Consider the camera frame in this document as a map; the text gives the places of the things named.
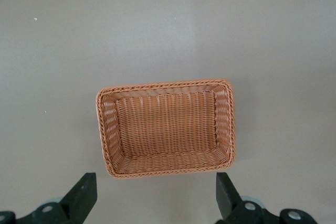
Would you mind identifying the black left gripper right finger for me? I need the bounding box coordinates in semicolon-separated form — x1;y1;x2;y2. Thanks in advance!
216;172;320;224

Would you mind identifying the brown wicker basket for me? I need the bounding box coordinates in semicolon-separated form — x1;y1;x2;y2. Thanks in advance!
96;78;236;180

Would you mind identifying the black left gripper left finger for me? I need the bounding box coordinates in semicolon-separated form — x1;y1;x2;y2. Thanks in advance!
0;173;98;224

